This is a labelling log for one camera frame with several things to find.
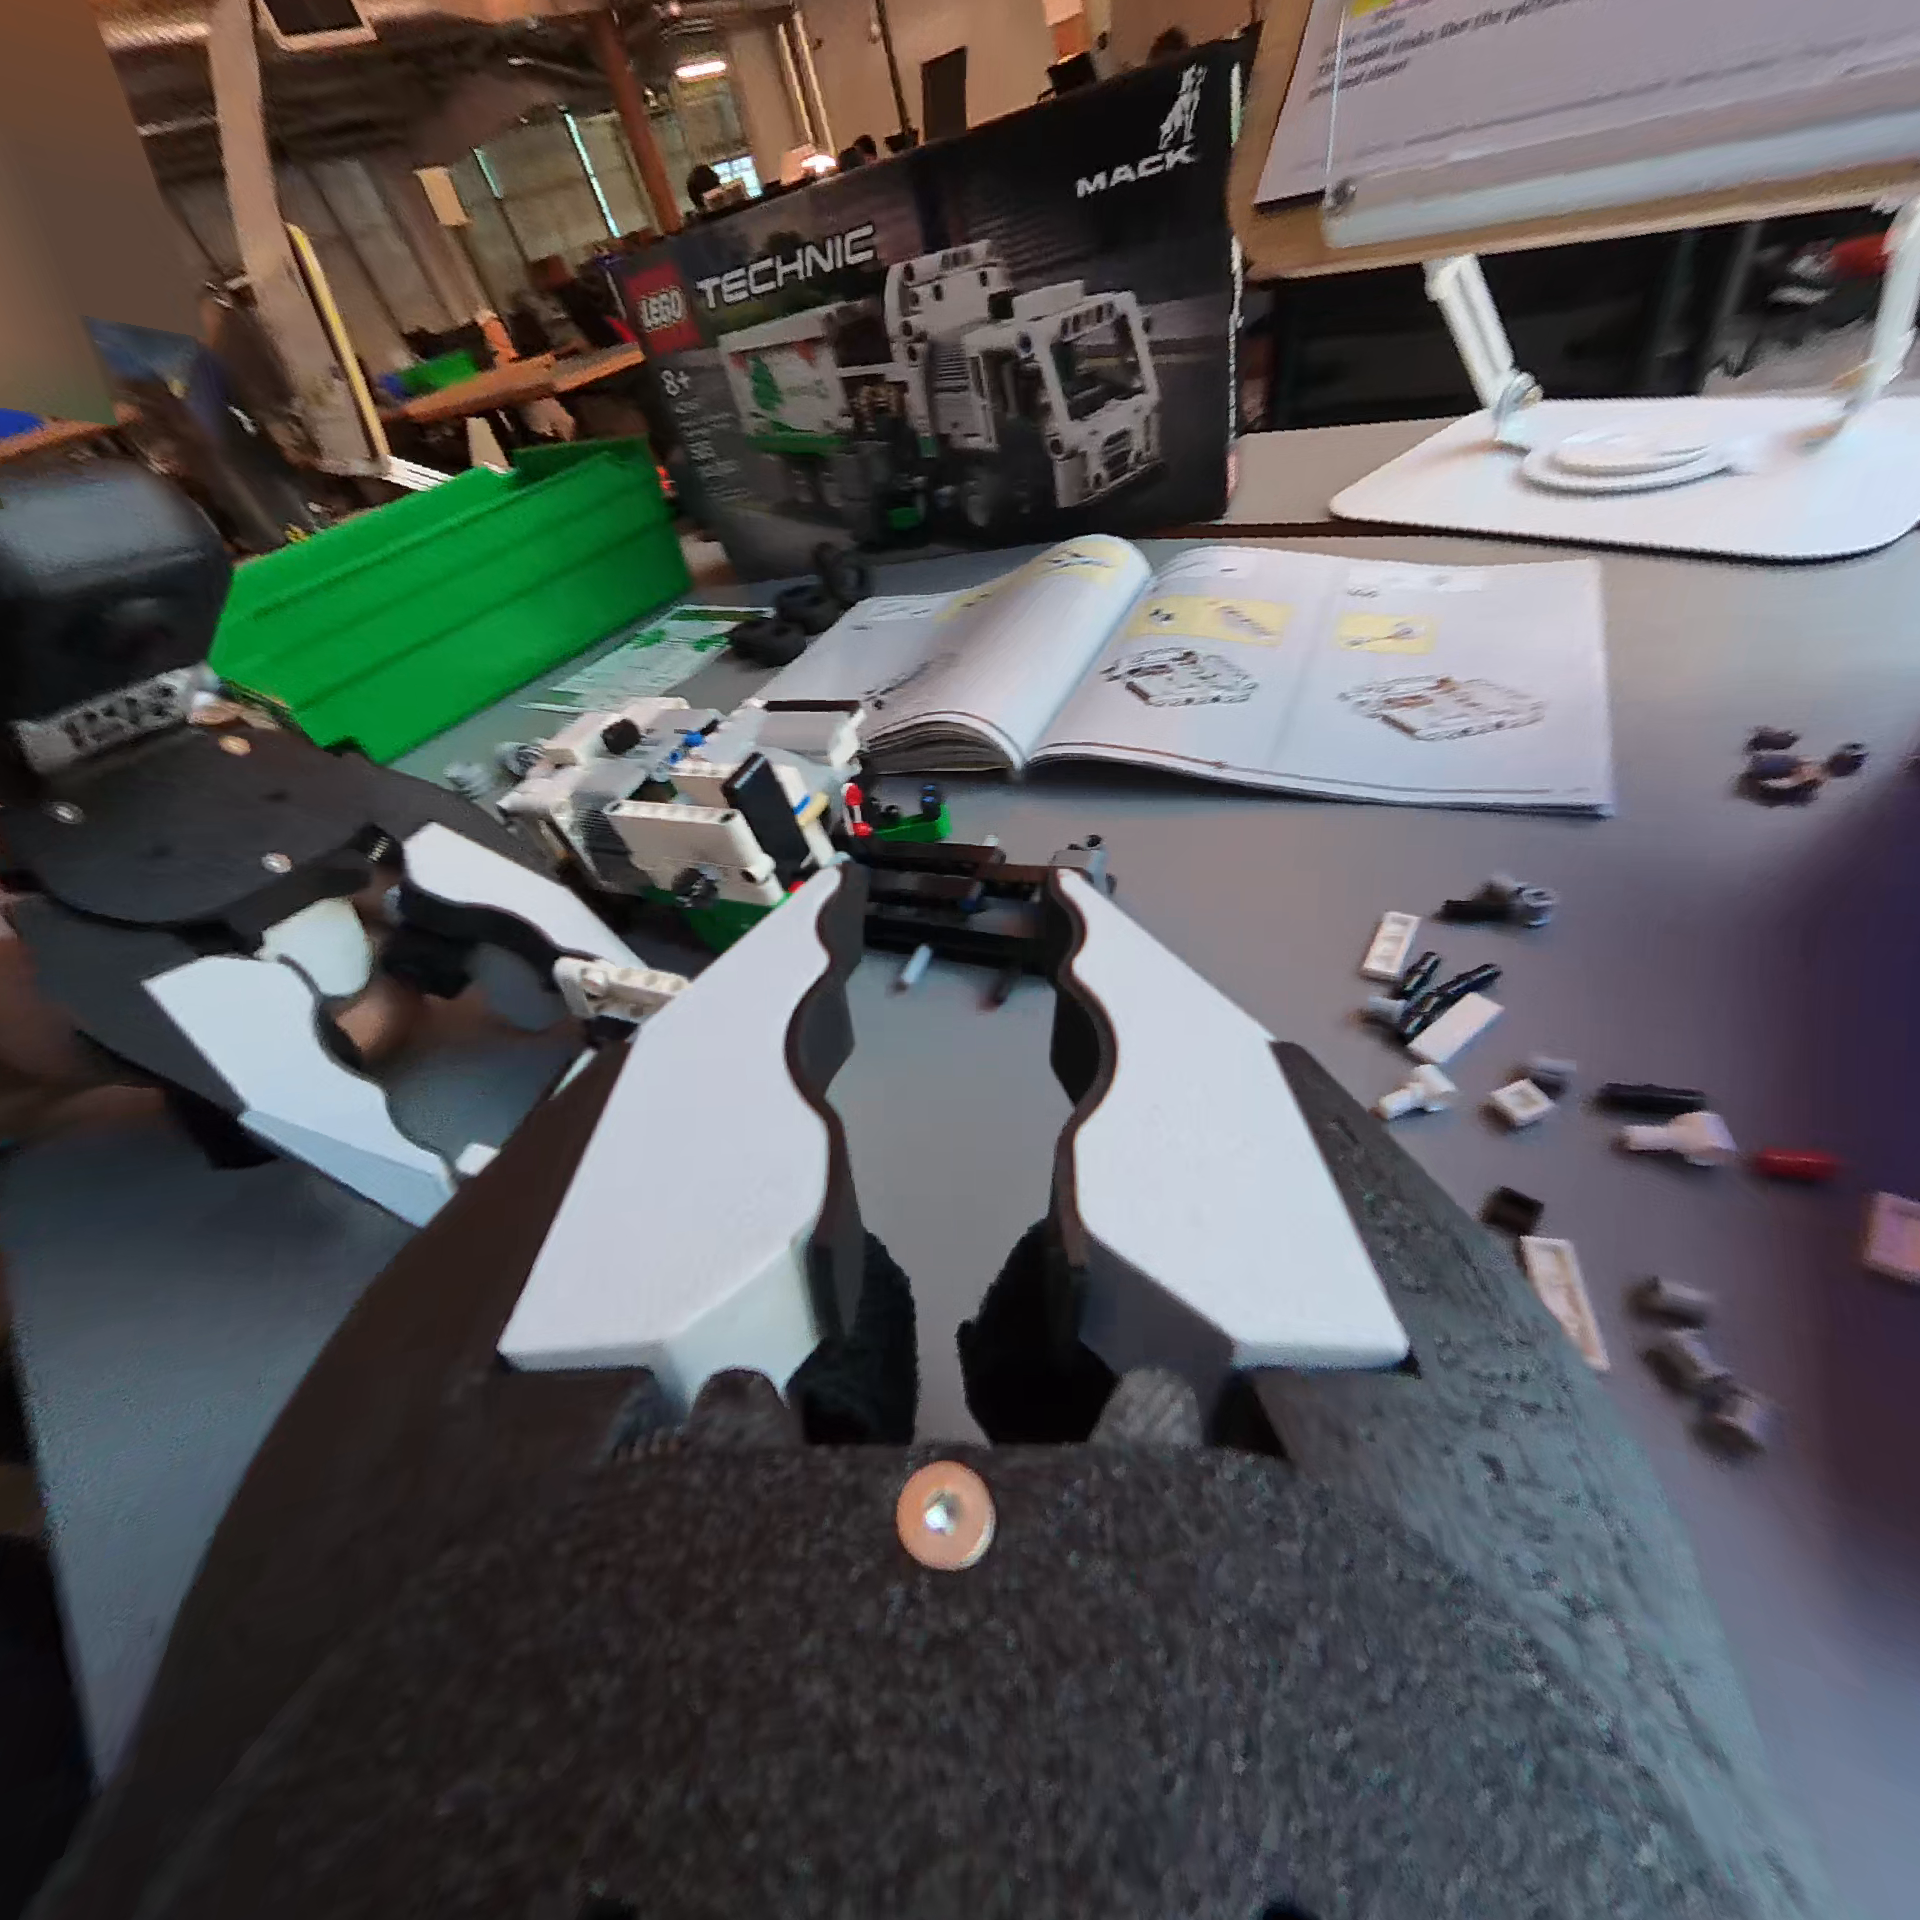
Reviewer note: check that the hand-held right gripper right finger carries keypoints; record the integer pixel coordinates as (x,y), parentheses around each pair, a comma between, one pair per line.
(1229,1198)

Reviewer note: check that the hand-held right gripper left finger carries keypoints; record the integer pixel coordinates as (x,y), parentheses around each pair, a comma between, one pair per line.
(673,1186)

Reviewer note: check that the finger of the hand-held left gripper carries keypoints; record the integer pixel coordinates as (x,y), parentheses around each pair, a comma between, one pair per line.
(257,1036)
(509,898)

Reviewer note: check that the white lego sub-assembly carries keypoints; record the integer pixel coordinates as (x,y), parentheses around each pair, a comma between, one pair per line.
(631,988)

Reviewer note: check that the white and green lego truck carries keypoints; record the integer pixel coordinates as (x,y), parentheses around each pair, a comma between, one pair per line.
(673,825)

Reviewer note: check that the scattered small lego pieces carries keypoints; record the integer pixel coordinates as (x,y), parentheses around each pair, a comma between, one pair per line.
(1501,1036)

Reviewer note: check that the black lego tyre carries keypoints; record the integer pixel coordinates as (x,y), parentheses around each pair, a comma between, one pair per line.
(764,645)
(843,567)
(812,601)

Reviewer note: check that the dark lego set box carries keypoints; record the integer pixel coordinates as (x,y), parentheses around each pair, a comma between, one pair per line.
(932,343)

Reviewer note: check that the person's left hand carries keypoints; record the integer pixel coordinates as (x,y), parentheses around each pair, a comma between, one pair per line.
(363,1034)

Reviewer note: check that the green and white sticker sheet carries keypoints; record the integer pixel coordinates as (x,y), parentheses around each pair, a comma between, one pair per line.
(659,654)

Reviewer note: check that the green plastic bin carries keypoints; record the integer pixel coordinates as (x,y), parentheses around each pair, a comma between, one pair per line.
(450,586)

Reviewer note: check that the open instruction booklet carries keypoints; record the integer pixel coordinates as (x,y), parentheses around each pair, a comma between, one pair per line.
(1275,675)

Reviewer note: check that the white document stand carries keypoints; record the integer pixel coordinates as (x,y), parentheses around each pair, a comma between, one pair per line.
(1650,493)

